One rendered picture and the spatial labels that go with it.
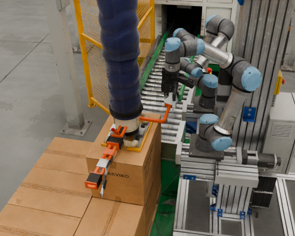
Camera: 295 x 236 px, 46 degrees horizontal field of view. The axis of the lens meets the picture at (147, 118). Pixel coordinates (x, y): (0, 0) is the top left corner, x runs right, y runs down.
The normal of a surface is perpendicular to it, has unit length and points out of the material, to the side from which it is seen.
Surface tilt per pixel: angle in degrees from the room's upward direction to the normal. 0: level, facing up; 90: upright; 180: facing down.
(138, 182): 90
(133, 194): 90
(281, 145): 90
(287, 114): 0
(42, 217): 0
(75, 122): 90
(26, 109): 0
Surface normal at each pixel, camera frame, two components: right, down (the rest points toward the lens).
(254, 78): 0.33, 0.44
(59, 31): -0.22, 0.58
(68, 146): -0.03, -0.81
